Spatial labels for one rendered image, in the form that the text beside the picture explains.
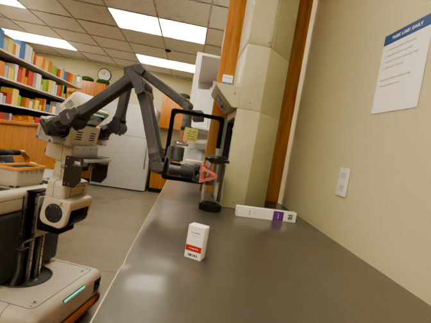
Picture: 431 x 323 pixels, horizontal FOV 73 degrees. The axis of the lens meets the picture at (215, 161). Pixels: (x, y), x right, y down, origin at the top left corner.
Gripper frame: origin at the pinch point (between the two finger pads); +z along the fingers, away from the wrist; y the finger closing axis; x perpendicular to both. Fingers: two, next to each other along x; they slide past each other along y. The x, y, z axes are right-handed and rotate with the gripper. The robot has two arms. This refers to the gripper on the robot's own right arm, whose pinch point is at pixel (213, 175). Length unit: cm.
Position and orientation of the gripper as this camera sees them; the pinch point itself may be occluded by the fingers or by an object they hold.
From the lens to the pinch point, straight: 126.1
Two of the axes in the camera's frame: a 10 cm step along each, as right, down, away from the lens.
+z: 9.8, 1.5, 1.0
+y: -0.9, -0.7, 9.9
